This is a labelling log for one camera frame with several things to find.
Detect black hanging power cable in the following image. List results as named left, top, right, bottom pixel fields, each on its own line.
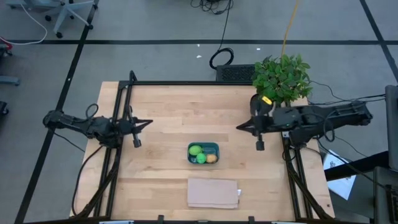
left=208, top=0, right=234, bottom=70

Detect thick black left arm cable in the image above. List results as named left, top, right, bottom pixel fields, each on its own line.
left=71, top=144, right=105, bottom=216

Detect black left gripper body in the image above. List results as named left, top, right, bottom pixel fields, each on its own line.
left=119, top=105, right=142, bottom=149

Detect grey cabinet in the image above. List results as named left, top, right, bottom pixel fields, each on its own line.
left=373, top=166, right=398, bottom=224

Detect grey office chair base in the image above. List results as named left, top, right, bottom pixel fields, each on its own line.
left=6, top=0, right=95, bottom=39

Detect folded beige cloth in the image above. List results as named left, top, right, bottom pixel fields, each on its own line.
left=187, top=178, right=239, bottom=209

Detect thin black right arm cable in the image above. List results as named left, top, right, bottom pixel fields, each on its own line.
left=307, top=80, right=386, bottom=106

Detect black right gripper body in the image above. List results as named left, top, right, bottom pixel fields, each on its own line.
left=252, top=114, right=278, bottom=152

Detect textured lime green fruit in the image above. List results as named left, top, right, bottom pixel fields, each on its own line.
left=188, top=144, right=203, bottom=156

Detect small red object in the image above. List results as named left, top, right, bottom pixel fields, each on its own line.
left=0, top=37, right=14, bottom=51

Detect white floor cable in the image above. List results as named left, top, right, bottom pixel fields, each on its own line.
left=0, top=0, right=49, bottom=46

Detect grey furniture foot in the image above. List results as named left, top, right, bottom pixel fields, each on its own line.
left=0, top=76, right=21, bottom=86

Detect teal plastic container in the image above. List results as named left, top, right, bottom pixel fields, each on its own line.
left=187, top=142, right=220, bottom=165

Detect green leafy potted plant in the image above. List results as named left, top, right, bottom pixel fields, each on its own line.
left=251, top=54, right=313, bottom=106

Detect white paper sheet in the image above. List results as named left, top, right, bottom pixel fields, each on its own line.
left=323, top=150, right=357, bottom=200

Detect grey upright post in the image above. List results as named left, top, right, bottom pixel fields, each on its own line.
left=384, top=85, right=398, bottom=170

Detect black flat bar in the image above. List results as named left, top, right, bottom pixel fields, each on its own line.
left=325, top=151, right=390, bottom=182

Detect yellow cable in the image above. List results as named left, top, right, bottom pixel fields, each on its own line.
left=280, top=0, right=300, bottom=57

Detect black plant pot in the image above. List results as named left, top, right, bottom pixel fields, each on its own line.
left=250, top=93, right=275, bottom=118

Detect black metal table frame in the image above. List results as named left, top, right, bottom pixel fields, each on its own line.
left=70, top=70, right=336, bottom=224

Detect black floor cable bundle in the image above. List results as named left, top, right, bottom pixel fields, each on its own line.
left=190, top=0, right=234, bottom=15

